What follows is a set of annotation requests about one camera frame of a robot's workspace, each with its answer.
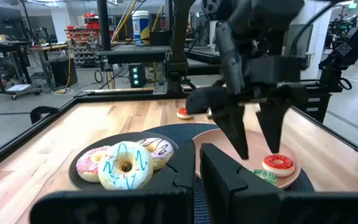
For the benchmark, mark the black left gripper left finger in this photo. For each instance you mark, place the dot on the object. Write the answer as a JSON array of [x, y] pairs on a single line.
[[172, 202]]

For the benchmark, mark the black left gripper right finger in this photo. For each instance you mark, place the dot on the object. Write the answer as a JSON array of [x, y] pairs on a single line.
[[228, 199]]

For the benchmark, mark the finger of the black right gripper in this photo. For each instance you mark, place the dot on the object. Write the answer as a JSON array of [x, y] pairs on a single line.
[[275, 124], [232, 124]]

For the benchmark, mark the small red sprinkled donut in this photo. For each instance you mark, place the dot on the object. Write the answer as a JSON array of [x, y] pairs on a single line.
[[269, 161], [182, 112]]

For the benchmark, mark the small green donut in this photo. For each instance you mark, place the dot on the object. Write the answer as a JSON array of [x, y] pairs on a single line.
[[267, 177]]

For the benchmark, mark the large purple chocolate-drizzled donut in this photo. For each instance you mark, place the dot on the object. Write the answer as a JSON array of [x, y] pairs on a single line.
[[163, 152]]

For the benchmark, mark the large blue drizzled donut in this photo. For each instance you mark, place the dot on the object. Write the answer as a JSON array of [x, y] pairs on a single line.
[[110, 174]]

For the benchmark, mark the large pink iced donut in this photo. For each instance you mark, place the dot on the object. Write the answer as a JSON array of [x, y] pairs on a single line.
[[87, 165]]

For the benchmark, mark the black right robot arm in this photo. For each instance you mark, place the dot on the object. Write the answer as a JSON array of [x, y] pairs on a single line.
[[259, 18]]

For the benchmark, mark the pink plate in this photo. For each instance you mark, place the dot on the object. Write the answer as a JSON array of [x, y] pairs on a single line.
[[207, 146]]

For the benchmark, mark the black drawer unit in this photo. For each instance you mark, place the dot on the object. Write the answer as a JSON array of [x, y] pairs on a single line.
[[314, 109]]

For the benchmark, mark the grey office chair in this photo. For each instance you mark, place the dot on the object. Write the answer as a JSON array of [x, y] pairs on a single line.
[[304, 40]]

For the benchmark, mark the white room pillar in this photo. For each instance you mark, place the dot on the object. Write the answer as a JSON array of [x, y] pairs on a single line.
[[320, 37]]

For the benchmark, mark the dark blue woven round placemat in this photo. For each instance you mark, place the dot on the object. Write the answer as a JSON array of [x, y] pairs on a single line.
[[172, 130]]

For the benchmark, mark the black angled rig strut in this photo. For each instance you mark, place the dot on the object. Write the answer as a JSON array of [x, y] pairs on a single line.
[[343, 53]]

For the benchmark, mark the dark grey plate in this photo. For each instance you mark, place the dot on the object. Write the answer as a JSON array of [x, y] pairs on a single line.
[[126, 136]]

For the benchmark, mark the black box with indicator lights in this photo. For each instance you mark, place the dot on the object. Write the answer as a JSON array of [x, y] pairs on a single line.
[[140, 77]]

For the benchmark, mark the white wipes canister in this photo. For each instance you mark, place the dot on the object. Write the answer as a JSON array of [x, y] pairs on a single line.
[[140, 21]]

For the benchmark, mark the black curved clamp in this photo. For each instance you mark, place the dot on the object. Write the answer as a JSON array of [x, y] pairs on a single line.
[[36, 113]]

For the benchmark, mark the black floor box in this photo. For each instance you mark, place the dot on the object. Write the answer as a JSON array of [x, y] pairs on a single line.
[[62, 71]]

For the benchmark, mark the red parts bin shelf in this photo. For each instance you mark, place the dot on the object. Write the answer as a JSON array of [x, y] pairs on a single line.
[[82, 37]]

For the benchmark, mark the white paper sheet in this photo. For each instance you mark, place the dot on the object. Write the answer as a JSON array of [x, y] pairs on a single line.
[[19, 87]]

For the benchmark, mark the person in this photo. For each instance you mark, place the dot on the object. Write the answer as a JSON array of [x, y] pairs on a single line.
[[8, 71]]

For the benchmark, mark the black rolling desk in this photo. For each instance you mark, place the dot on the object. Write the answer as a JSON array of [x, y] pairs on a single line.
[[8, 46]]

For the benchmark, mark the black computer monitor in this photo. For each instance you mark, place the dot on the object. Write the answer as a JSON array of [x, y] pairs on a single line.
[[2, 20]]

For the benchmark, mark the black table border frame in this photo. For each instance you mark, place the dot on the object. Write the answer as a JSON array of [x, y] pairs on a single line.
[[26, 137]]

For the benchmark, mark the black frame post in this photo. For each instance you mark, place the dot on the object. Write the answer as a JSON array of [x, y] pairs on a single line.
[[103, 25]]

